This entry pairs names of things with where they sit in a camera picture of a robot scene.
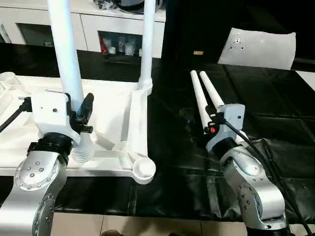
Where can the white cabinet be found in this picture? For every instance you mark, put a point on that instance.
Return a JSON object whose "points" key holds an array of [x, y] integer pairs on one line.
{"points": [[29, 24]]}

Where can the white plastic table leg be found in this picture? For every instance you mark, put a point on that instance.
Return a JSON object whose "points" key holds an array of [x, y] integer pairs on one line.
{"points": [[66, 54], [148, 44], [211, 91], [199, 96]]}

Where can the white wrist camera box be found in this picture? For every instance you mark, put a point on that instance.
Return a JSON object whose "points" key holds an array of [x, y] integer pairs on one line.
{"points": [[51, 113], [229, 120]]}

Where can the white plastic table top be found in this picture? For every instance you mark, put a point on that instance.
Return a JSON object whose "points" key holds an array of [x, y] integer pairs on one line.
{"points": [[113, 118]]}

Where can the white plastic bag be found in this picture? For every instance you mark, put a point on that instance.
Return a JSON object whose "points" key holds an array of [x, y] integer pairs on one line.
{"points": [[256, 46]]}

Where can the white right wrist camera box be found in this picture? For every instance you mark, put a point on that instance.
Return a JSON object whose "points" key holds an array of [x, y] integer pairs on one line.
{"points": [[229, 120]]}

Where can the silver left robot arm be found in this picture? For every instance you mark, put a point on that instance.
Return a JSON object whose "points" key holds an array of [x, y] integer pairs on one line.
{"points": [[34, 187]]}

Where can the small red item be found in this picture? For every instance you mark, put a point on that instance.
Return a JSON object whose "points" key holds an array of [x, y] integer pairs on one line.
{"points": [[104, 45]]}

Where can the grey bag on cabinet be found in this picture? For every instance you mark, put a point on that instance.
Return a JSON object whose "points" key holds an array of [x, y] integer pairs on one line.
{"points": [[128, 4]]}

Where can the small tan label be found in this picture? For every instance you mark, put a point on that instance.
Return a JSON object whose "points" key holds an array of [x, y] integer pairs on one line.
{"points": [[198, 52]]}

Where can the black robot foot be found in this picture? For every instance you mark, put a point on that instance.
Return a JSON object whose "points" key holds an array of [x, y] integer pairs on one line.
{"points": [[110, 233]]}

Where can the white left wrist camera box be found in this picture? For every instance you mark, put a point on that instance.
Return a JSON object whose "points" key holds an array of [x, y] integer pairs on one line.
{"points": [[51, 113]]}

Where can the black work mat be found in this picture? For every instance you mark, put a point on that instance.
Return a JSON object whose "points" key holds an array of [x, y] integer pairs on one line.
{"points": [[266, 123]]}

